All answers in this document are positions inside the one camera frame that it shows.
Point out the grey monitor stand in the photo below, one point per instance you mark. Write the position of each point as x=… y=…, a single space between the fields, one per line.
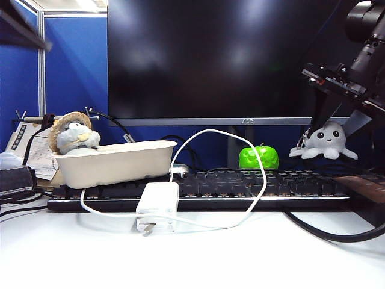
x=234 y=144

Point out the white power adapter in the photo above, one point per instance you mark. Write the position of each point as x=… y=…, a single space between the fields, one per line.
x=158 y=201

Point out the aluminium partition frame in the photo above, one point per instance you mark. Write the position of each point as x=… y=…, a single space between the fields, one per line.
x=41 y=75

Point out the grey fluffy octopus plush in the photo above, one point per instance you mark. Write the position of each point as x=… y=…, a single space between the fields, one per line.
x=328 y=140

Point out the black mechanical keyboard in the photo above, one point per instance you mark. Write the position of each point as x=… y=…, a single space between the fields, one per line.
x=216 y=186

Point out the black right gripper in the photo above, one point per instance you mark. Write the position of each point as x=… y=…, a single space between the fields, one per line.
x=343 y=82

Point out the white tissue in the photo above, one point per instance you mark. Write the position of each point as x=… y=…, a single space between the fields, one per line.
x=10 y=159

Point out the metal rod with hooks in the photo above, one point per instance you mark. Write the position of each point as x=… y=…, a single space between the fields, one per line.
x=33 y=119

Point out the white desk calendar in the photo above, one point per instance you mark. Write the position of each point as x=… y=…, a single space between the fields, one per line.
x=39 y=150

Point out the grey plush with straw hat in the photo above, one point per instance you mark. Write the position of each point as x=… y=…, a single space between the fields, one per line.
x=75 y=135

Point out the green apple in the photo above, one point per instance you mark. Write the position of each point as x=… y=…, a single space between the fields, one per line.
x=258 y=158

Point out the black box device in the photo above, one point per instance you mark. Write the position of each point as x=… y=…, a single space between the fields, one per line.
x=15 y=180

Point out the white paper lunch box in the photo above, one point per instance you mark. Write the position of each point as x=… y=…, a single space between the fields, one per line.
x=114 y=165

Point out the small white device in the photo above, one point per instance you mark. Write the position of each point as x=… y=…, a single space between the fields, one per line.
x=180 y=168

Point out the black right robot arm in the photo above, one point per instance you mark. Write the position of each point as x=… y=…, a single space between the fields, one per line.
x=365 y=18

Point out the black computer monitor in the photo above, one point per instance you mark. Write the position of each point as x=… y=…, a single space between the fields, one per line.
x=210 y=60

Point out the brown board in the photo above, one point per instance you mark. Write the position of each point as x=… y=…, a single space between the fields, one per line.
x=361 y=186

